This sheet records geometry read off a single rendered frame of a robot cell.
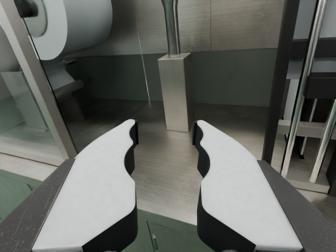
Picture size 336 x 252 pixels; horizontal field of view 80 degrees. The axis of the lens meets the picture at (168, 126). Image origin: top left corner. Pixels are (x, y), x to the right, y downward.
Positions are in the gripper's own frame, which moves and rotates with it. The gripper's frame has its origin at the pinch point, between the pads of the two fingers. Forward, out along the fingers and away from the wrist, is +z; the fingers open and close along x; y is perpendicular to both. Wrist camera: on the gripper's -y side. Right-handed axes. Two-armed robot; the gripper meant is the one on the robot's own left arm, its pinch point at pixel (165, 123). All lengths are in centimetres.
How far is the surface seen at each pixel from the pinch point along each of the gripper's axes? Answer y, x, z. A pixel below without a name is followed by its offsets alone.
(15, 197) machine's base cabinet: 63, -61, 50
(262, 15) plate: -6, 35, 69
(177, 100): 20, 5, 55
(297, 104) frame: 8.8, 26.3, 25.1
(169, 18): -5, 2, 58
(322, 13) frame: -6.7, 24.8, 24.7
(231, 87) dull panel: 21, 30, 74
